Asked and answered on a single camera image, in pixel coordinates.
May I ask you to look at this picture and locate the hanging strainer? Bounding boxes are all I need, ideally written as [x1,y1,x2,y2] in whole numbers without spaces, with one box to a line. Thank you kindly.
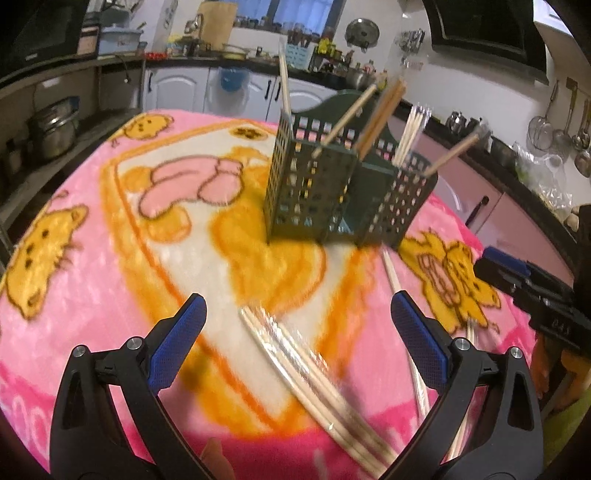
[527,81,559,151]

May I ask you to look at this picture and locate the angled chopsticks in caddy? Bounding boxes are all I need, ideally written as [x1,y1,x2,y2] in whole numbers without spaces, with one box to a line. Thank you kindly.
[423,120,490,177]

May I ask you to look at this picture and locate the steel pot on shelf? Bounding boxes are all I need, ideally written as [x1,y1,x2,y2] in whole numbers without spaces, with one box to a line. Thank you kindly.
[27,96,80,161]

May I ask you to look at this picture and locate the chopsticks pair long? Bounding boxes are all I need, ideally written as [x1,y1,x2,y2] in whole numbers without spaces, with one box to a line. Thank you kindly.
[381,247,402,294]

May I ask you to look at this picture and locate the pale chopsticks in caddy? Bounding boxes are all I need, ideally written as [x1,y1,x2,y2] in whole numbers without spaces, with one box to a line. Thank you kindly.
[393,104,432,167]

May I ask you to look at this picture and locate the dark green utensil caddy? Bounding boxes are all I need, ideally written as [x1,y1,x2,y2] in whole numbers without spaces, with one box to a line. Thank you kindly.
[263,90,438,249]

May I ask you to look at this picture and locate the hanging steel ladle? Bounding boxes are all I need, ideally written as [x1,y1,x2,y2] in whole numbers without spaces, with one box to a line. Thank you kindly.
[551,78,581,160]

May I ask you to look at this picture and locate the steel lid on wall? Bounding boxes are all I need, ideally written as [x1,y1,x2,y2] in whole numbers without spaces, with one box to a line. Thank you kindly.
[345,18,381,52]

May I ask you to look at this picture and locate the black range hood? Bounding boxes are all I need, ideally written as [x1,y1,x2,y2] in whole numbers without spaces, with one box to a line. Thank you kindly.
[423,0,549,85]

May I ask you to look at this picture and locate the pink cartoon fleece blanket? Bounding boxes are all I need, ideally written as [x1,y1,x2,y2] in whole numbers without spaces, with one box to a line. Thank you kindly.
[1,110,533,479]

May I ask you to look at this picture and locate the brown chopsticks in caddy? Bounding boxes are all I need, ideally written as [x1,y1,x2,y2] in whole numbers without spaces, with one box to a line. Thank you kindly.
[353,77,407,162]

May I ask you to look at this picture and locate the wooden cutting board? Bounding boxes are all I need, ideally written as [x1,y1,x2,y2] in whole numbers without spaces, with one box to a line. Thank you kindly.
[197,1,238,51]

